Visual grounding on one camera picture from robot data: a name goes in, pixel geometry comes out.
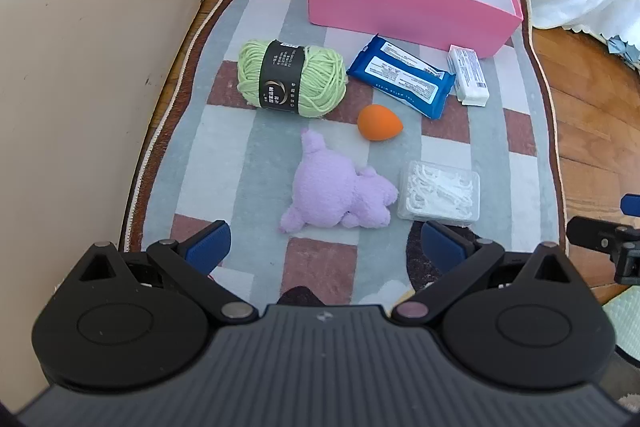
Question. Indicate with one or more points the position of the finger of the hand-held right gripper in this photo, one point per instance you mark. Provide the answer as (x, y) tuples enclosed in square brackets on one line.
[(631, 205), (592, 233)]

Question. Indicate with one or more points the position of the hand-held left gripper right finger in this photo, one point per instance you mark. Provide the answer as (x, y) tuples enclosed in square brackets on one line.
[(442, 247)]

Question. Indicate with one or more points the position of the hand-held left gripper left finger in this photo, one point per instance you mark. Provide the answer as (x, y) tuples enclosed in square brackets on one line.
[(210, 247)]

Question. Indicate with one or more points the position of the clear floss pick box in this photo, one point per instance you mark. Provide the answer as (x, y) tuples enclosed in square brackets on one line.
[(440, 192)]

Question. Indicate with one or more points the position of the purple plush toy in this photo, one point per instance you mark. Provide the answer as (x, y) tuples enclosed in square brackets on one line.
[(325, 187)]

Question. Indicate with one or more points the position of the orange makeup sponge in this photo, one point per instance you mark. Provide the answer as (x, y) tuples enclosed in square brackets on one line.
[(377, 123)]

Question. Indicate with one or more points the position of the white tissue pack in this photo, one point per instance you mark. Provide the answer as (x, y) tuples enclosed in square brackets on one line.
[(469, 77)]

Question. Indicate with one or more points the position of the blue wet wipes pack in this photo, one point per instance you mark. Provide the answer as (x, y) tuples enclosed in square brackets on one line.
[(400, 77)]

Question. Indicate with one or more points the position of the green yarn ball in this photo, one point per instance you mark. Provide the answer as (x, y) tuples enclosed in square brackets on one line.
[(320, 77)]

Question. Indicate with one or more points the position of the checkered rug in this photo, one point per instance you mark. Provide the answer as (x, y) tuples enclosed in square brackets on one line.
[(250, 167)]

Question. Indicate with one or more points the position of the pale green cloth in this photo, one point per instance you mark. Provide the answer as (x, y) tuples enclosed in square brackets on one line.
[(625, 327)]

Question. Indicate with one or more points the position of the beige cabinet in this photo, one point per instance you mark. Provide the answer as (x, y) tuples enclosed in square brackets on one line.
[(75, 57)]

